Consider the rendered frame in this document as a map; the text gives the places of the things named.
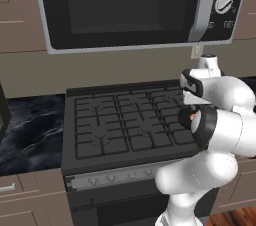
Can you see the black oven door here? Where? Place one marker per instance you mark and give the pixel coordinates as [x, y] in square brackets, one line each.
[126, 213]

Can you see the silver oven control panel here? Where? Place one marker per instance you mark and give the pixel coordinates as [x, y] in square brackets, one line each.
[80, 183]

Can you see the white microwave dial knob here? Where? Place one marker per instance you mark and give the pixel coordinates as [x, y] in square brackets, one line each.
[223, 4]

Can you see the brown base cupboard door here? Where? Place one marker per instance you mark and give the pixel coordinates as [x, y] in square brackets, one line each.
[40, 213]
[241, 190]

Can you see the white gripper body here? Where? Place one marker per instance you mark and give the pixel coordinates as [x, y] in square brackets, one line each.
[196, 100]

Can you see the silver oven knob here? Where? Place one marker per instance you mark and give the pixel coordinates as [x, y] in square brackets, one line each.
[149, 172]
[110, 179]
[92, 181]
[132, 175]

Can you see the black microwave door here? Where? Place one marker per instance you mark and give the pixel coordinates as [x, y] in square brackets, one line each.
[126, 3]

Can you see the brown wall cupboard door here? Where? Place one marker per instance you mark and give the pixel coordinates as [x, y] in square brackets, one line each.
[23, 36]
[248, 20]

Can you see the black and silver microwave oven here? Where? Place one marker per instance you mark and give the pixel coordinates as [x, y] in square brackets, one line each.
[238, 26]

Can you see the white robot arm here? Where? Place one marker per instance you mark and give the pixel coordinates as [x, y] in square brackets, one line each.
[213, 170]

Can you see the black gas hob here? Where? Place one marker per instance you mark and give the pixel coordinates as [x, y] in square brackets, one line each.
[126, 123]

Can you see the black appliance edge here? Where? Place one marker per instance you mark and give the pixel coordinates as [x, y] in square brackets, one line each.
[3, 113]

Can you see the white wall socket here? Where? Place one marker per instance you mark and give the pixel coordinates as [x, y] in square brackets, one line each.
[197, 52]

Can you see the brown drawer front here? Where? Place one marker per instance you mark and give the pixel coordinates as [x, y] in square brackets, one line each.
[10, 180]
[46, 183]

